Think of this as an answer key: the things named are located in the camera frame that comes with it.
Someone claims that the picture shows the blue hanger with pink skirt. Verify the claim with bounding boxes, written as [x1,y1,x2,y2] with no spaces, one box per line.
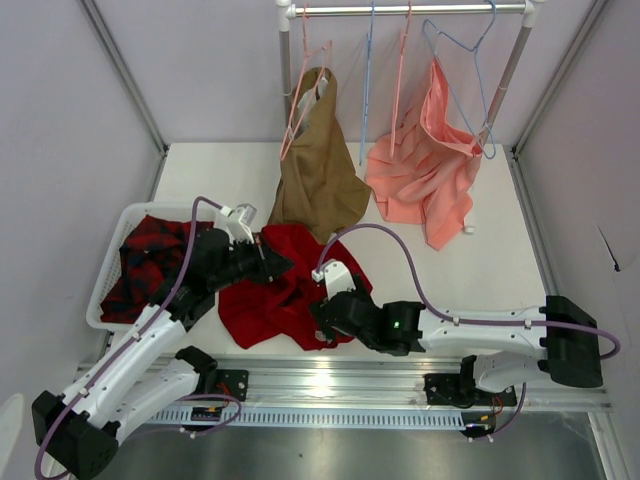
[421,1,497,159]

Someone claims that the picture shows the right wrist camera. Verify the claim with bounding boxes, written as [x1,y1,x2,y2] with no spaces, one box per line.
[311,260,356,300]

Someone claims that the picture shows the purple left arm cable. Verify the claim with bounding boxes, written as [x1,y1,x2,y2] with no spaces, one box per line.
[33,195,242,480]

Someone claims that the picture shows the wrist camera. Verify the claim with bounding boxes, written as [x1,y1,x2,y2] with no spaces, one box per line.
[219,203,257,244]
[311,260,356,300]

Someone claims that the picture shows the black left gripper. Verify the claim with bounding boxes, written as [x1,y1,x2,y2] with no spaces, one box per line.
[210,232,294,292]

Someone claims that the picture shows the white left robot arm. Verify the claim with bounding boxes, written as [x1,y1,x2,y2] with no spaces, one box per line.
[31,228,294,479]

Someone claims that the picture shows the white plastic basket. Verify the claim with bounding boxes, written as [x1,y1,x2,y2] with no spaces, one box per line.
[86,201,192,332]

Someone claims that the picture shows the tan brown skirt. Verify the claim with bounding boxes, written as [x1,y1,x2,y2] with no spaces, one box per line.
[268,67,371,244]

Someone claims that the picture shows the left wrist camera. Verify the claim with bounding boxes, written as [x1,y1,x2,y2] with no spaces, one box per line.
[219,203,257,244]

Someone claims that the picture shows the red plaid garment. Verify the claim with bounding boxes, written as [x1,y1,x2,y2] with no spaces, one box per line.
[101,215,191,324]

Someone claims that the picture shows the metal clothes rack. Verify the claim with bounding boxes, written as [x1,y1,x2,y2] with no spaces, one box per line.
[275,0,544,131]

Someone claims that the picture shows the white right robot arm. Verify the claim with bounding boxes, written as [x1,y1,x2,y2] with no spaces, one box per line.
[309,262,603,404]

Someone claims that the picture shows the pink hanger with brown skirt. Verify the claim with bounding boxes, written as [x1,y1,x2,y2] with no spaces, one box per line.
[276,1,333,161]

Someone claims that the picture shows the pink wire hanger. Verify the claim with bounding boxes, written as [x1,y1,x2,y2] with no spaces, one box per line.
[389,1,413,159]

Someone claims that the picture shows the light blue empty hanger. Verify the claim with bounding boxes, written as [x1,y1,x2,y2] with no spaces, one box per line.
[358,1,375,166]

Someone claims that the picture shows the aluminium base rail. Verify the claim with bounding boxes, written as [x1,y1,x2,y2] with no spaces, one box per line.
[74,353,611,431]

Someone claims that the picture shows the salmon pink skirt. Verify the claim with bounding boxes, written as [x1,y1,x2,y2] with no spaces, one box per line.
[365,61,483,250]

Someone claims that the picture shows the red skirt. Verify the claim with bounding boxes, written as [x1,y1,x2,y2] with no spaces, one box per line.
[218,224,353,351]

